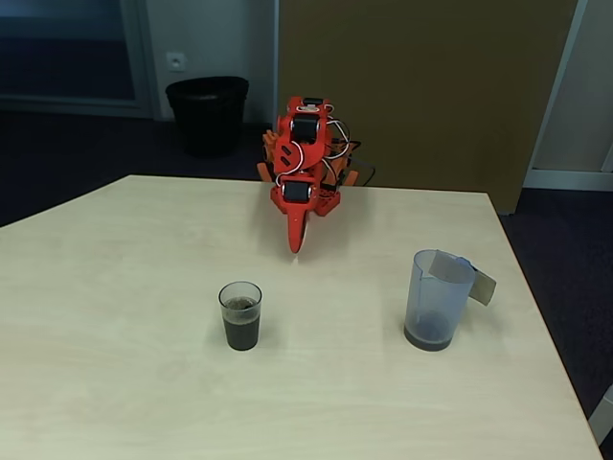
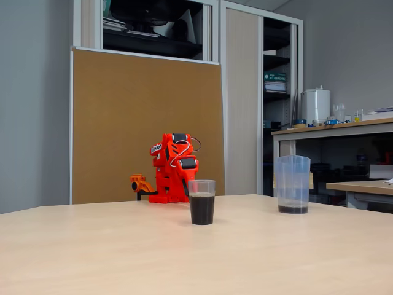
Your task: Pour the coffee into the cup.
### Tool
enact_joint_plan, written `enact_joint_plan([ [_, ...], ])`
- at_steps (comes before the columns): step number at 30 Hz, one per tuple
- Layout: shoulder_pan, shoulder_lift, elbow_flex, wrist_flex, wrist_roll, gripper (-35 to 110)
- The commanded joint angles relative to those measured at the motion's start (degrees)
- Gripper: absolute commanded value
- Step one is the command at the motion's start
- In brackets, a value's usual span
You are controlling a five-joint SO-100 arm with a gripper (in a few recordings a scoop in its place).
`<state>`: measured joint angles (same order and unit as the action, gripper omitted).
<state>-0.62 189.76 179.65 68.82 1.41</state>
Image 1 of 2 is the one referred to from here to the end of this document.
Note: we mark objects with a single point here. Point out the black waste bin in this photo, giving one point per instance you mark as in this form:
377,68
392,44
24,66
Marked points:
208,115

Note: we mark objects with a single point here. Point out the grey window frame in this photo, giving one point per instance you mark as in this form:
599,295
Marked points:
141,57

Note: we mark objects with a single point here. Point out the white grey furniture edge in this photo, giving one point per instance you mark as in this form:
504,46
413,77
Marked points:
604,421

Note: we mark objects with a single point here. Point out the white door frame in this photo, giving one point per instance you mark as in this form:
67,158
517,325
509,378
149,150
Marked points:
565,179

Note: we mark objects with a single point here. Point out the clear plastic cup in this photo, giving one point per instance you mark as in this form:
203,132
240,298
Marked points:
240,321

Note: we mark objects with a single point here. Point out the white wall socket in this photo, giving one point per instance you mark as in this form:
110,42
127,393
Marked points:
175,61

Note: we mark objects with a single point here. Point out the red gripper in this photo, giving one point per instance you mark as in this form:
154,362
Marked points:
295,192

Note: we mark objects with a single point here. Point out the brown pinboard with white frame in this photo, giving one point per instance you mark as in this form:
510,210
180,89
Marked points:
431,96

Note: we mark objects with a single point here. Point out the orange table clamp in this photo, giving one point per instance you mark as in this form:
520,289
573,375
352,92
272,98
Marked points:
352,178
270,153

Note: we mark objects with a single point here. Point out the red robot arm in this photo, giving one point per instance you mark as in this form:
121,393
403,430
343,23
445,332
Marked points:
306,153

